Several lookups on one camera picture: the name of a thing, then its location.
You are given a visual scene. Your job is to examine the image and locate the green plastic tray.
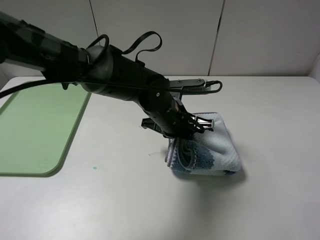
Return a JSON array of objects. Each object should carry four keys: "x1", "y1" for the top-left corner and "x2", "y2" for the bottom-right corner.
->
[{"x1": 0, "y1": 84, "x2": 91, "y2": 177}]

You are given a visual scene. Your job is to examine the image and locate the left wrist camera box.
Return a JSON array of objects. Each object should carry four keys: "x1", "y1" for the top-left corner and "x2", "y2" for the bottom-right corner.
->
[{"x1": 169, "y1": 78, "x2": 211, "y2": 95}]

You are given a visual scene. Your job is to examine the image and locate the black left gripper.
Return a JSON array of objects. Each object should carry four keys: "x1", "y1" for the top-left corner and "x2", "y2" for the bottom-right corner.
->
[{"x1": 141, "y1": 98, "x2": 215, "y2": 139}]

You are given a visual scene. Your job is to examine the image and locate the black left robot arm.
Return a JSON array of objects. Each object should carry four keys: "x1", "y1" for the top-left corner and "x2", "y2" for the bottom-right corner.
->
[{"x1": 0, "y1": 13, "x2": 216, "y2": 139}]

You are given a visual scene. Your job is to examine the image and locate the blue white striped towel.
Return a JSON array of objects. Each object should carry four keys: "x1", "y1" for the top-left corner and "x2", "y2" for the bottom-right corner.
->
[{"x1": 165, "y1": 112, "x2": 241, "y2": 176}]

